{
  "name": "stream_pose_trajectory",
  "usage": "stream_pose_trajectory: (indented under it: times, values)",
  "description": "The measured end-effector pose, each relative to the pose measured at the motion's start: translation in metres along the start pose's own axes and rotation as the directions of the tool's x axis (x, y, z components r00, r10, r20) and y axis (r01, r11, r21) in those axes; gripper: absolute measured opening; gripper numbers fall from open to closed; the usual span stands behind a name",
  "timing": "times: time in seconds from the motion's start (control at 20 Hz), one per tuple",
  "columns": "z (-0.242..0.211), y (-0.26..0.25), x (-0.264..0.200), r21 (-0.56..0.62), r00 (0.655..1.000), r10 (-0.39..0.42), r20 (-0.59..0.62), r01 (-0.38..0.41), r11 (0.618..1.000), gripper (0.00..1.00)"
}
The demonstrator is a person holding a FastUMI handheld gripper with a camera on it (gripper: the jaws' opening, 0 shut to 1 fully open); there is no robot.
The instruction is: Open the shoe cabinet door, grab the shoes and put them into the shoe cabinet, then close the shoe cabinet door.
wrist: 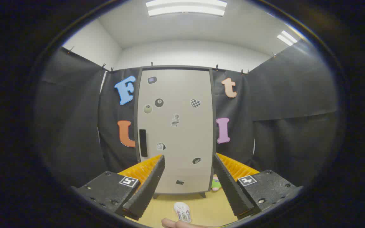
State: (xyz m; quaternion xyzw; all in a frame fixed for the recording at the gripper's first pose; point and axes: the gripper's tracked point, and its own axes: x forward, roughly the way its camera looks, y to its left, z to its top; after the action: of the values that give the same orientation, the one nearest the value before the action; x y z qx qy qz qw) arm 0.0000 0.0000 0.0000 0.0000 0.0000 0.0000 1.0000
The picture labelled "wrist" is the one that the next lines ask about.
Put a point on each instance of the small ceiling light panel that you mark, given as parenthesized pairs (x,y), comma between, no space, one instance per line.
(286,38)

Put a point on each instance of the large ceiling light panel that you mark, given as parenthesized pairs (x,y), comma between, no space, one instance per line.
(185,11)

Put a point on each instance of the black backdrop cloth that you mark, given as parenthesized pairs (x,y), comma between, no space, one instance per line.
(280,95)

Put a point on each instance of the white shoe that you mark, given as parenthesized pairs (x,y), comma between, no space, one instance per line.
(182,210)

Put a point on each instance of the grey shoe cabinet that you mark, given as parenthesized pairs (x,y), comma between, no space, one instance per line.
(214,110)

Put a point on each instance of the pink green plush toy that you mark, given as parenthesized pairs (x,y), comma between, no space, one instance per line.
(215,184)

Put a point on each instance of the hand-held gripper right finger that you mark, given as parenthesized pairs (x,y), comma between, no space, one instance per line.
(230,190)

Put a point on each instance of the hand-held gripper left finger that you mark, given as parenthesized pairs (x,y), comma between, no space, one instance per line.
(147,190)

